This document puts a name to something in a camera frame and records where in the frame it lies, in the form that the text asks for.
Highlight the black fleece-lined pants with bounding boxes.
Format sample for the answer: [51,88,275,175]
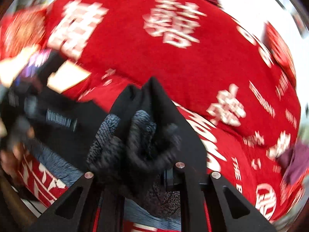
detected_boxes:
[0,50,209,231]

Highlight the purple cloth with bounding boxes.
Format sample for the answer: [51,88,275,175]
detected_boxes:
[277,141,308,185]

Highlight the red blanket with white characters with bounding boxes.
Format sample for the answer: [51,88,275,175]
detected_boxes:
[1,0,304,231]

